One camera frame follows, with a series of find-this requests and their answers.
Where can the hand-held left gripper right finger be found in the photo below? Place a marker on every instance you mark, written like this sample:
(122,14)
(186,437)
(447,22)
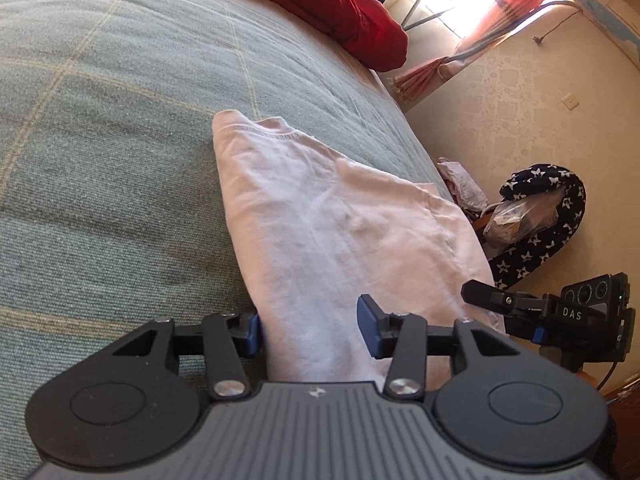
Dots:
(369,327)

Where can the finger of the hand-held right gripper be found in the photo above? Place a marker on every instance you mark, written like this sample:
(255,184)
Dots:
(495,300)
(539,335)

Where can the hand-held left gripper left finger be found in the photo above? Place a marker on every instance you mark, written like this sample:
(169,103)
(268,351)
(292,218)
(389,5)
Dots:
(254,332)

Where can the white long-sleeve shirt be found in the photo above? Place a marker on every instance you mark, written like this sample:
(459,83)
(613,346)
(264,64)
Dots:
(325,235)

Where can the metal clothes rack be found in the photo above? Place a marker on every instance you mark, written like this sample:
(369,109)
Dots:
(425,15)

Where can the brown wooden furniture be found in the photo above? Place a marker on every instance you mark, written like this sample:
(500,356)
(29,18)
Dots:
(627,390)

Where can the clear plastic bag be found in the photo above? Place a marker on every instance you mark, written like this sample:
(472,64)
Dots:
(520,215)

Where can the pink cloth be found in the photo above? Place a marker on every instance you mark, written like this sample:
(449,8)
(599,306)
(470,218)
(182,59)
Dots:
(460,180)

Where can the star-print dark cloth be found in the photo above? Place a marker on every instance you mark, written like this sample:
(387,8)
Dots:
(540,175)

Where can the white air conditioner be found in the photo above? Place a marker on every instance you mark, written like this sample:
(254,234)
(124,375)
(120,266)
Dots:
(605,5)

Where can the red quilt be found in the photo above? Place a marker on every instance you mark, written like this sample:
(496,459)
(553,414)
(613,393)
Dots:
(350,5)

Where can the wall socket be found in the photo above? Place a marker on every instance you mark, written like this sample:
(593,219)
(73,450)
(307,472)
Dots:
(571,101)

